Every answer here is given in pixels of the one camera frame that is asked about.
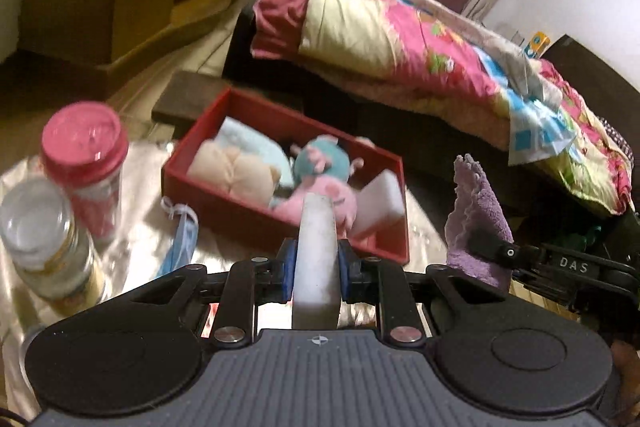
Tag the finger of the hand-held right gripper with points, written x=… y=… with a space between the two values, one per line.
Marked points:
x=495 y=246

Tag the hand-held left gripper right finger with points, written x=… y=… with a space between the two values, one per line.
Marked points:
x=345 y=272

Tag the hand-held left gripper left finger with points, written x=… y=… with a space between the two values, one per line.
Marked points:
x=286 y=272

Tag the white sponge block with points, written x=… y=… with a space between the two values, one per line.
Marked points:
x=315 y=257
x=380 y=202

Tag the purple fleece cloth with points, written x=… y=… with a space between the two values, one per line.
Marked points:
x=480 y=207

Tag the red cardboard box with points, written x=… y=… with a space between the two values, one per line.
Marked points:
x=210 y=192

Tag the pink and teal plush toy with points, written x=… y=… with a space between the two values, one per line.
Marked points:
x=320 y=162

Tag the beige plush toy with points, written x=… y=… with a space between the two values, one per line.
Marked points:
x=230 y=169

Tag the light blue towel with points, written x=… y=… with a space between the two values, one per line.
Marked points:
x=260 y=147

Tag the green plastic object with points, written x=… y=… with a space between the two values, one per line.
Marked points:
x=585 y=237

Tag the blue face mask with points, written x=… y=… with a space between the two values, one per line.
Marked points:
x=182 y=242

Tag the light blue checked sheet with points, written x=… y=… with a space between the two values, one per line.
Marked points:
x=530 y=127

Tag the dark headboard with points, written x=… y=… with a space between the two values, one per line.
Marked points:
x=600 y=82

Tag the pink lid plastic cup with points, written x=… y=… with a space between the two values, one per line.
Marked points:
x=85 y=142

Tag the clear glass jar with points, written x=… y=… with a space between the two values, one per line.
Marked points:
x=45 y=237

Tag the pink floral quilt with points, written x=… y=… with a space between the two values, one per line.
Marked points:
x=375 y=22

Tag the pink bed sheet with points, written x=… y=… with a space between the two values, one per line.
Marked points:
x=280 y=17

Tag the dark bed frame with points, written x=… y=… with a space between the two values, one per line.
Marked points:
x=400 y=127

